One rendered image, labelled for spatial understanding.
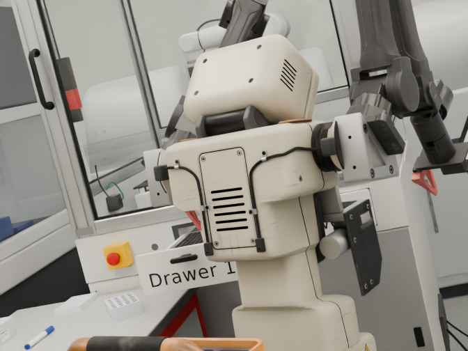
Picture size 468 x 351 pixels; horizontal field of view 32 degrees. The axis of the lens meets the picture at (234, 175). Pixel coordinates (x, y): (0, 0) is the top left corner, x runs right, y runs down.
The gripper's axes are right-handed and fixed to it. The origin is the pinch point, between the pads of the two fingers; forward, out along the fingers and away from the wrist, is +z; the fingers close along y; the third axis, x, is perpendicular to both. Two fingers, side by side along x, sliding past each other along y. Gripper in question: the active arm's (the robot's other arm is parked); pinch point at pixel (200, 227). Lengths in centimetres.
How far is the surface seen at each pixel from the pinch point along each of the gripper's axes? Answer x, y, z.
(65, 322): -44.8, 1.5, 21.4
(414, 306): 51, -24, 36
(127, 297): -25.4, 0.0, 16.7
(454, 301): 59, -189, 87
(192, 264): -0.9, 10.4, 7.6
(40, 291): -83, -56, 25
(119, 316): -24.6, 9.2, 19.5
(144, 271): -14.5, 10.4, 7.9
